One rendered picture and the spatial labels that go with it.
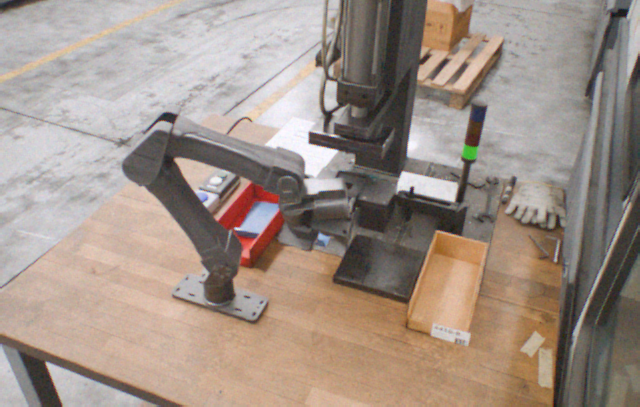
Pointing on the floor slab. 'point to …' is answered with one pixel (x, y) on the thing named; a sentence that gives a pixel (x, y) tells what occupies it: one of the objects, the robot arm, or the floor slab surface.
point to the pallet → (430, 57)
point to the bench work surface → (121, 220)
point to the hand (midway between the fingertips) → (308, 238)
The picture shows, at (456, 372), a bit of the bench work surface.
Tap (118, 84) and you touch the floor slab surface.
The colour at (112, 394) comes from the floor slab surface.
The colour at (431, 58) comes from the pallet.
